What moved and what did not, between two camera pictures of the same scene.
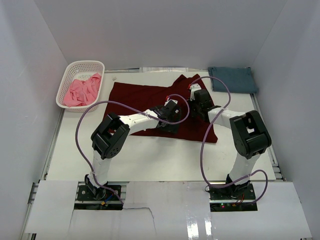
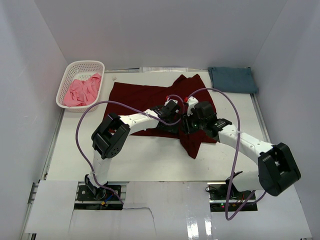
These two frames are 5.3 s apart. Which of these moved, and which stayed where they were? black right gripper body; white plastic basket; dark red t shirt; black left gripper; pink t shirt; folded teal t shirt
Moved: dark red t shirt; black right gripper body
Stayed: folded teal t shirt; white plastic basket; black left gripper; pink t shirt
